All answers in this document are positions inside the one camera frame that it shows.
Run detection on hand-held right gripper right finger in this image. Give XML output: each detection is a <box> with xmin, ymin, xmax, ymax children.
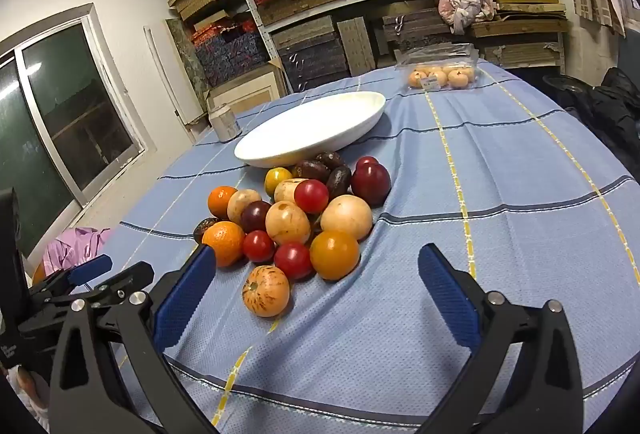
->
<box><xmin>415</xmin><ymin>243</ymin><xmax>585</xmax><ymax>434</ymax></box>

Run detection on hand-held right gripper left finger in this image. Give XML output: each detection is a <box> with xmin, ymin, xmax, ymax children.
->
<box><xmin>49</xmin><ymin>243</ymin><xmax>217</xmax><ymax>434</ymax></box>

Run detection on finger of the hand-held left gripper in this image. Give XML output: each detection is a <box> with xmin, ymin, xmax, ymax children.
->
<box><xmin>30</xmin><ymin>254</ymin><xmax>113</xmax><ymax>303</ymax></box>
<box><xmin>86</xmin><ymin>263</ymin><xmax>154</xmax><ymax>309</ymax></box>

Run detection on dark brown passion fruit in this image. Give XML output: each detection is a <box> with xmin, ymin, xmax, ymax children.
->
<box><xmin>291</xmin><ymin>159</ymin><xmax>332</xmax><ymax>183</ymax></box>
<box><xmin>193</xmin><ymin>217</ymin><xmax>220</xmax><ymax>245</ymax></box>
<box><xmin>326</xmin><ymin>165</ymin><xmax>353</xmax><ymax>201</ymax></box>
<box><xmin>316</xmin><ymin>151</ymin><xmax>346</xmax><ymax>170</ymax></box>

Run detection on striped beige fruit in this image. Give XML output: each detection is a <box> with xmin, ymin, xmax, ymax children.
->
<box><xmin>242</xmin><ymin>265</ymin><xmax>291</xmax><ymax>318</ymax></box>

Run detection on small orange tangerine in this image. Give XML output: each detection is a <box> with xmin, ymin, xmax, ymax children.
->
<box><xmin>207</xmin><ymin>185</ymin><xmax>239</xmax><ymax>221</ymax></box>

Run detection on dark purple tomato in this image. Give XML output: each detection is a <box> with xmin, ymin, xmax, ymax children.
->
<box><xmin>240</xmin><ymin>200</ymin><xmax>273</xmax><ymax>233</ymax></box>

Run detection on orange-yellow tomato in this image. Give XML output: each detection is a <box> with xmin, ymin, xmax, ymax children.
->
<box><xmin>309</xmin><ymin>230</ymin><xmax>361</xmax><ymax>281</ymax></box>

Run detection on large beige round fruit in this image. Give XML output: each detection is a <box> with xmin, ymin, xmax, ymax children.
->
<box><xmin>320</xmin><ymin>195</ymin><xmax>374</xmax><ymax>242</ymax></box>

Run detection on dark red plum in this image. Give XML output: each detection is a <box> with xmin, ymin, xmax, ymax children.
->
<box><xmin>350</xmin><ymin>163</ymin><xmax>392</xmax><ymax>207</ymax></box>

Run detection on yellow tomato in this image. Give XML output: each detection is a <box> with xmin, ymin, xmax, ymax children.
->
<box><xmin>264</xmin><ymin>167</ymin><xmax>293</xmax><ymax>196</ymax></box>

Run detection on white oval plate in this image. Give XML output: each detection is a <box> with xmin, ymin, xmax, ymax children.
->
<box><xmin>234</xmin><ymin>91</ymin><xmax>387</xmax><ymax>169</ymax></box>

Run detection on group of pale orange fruits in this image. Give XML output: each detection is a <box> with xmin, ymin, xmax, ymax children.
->
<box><xmin>408</xmin><ymin>66</ymin><xmax>476</xmax><ymax>90</ymax></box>

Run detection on person's left hand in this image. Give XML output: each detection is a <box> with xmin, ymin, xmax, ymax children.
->
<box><xmin>6</xmin><ymin>364</ymin><xmax>51</xmax><ymax>432</ymax></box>

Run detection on purple pink cloth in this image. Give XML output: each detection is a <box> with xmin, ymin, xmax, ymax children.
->
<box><xmin>42</xmin><ymin>227</ymin><xmax>113</xmax><ymax>277</ymax></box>

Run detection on blue checked tablecloth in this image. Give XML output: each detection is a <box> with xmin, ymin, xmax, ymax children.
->
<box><xmin>107</xmin><ymin>57</ymin><xmax>640</xmax><ymax>434</ymax></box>

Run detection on sliding window with dark glass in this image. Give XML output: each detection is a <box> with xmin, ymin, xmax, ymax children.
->
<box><xmin>0</xmin><ymin>3</ymin><xmax>151</xmax><ymax>260</ymax></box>

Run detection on marbled panel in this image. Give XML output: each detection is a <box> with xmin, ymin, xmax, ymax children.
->
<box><xmin>165</xmin><ymin>17</ymin><xmax>213</xmax><ymax>100</ymax></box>

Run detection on black round object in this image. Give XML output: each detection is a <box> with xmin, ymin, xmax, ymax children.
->
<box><xmin>542</xmin><ymin>74</ymin><xmax>583</xmax><ymax>92</ymax></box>

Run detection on clear plastic clamshell box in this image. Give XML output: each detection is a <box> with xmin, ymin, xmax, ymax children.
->
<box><xmin>395</xmin><ymin>43</ymin><xmax>482</xmax><ymax>90</ymax></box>

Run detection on black jacket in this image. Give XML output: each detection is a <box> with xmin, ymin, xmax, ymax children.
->
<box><xmin>575</xmin><ymin>67</ymin><xmax>640</xmax><ymax>165</ymax></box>

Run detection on white metal shelving unit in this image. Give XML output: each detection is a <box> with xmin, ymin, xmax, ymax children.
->
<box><xmin>216</xmin><ymin>0</ymin><xmax>568</xmax><ymax>98</ymax></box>

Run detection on pink floral cloth bundle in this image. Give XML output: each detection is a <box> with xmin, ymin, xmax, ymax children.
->
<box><xmin>437</xmin><ymin>0</ymin><xmax>496</xmax><ymax>35</ymax></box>

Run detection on white wall trunking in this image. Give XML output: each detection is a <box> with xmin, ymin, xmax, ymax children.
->
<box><xmin>143</xmin><ymin>25</ymin><xmax>183</xmax><ymax>117</ymax></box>

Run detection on beige picture frame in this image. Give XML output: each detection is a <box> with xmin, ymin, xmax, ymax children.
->
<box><xmin>205</xmin><ymin>62</ymin><xmax>288</xmax><ymax>125</ymax></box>

